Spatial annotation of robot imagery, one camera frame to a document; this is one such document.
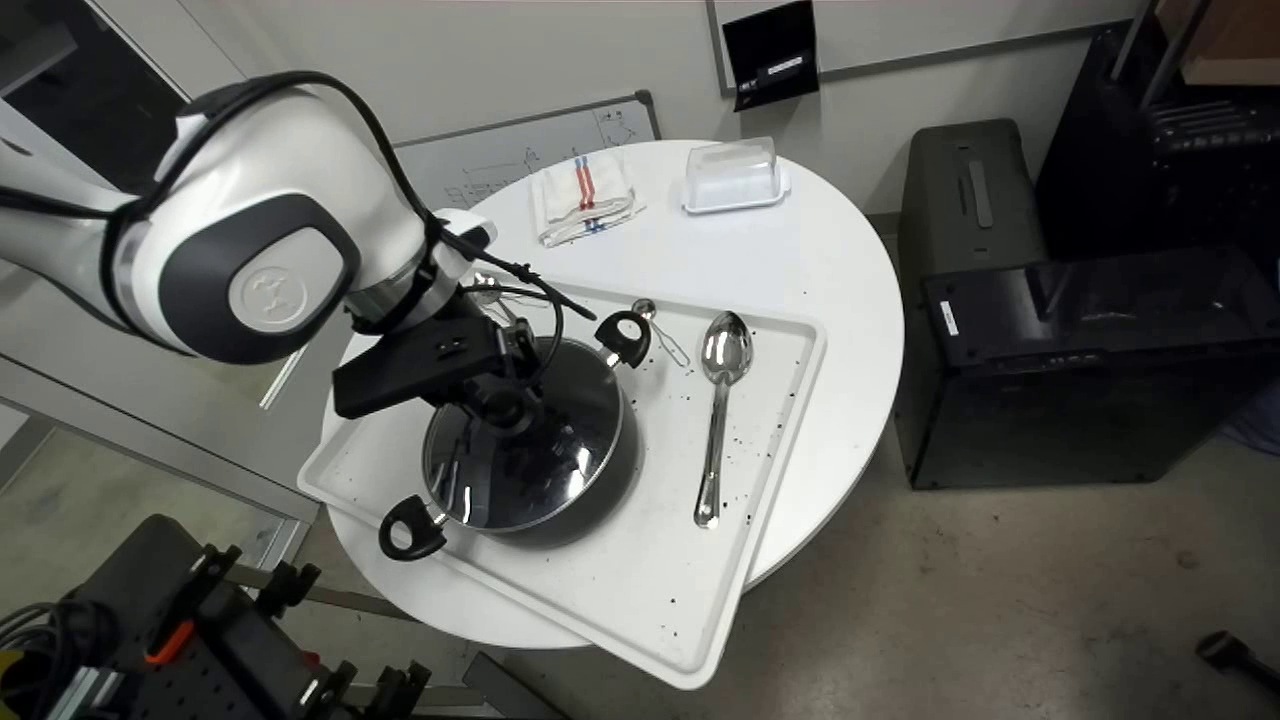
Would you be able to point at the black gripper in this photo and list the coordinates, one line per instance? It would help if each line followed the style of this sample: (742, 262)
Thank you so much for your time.
(494, 361)

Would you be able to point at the glass lid with black knob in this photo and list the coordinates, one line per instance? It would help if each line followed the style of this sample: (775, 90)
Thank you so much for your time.
(565, 454)

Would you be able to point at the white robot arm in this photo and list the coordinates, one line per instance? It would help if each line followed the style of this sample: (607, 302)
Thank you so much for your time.
(267, 243)

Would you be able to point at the small metal utensil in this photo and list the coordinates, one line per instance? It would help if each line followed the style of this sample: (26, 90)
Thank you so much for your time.
(663, 335)

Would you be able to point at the steel spoon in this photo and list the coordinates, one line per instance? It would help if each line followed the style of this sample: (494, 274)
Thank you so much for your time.
(726, 356)

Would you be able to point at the white plastic tray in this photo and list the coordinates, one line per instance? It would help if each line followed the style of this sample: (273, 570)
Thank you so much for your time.
(641, 584)

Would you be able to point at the folded white striped towel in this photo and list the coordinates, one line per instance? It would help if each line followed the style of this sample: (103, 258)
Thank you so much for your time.
(584, 195)

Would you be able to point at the small leaning whiteboard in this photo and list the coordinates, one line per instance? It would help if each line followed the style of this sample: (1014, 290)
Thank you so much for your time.
(532, 154)

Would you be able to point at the clear plastic container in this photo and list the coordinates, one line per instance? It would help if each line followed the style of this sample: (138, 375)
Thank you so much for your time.
(730, 177)

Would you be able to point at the black equipment cart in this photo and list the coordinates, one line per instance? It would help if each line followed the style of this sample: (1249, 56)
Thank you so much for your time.
(144, 601)

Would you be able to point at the brown cardboard box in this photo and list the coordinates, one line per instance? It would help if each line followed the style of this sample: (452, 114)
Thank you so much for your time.
(1226, 43)

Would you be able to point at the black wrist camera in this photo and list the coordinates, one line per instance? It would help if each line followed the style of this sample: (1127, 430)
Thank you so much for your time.
(400, 364)

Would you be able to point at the black wall holder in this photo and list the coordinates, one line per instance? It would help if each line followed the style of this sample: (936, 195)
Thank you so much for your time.
(768, 54)

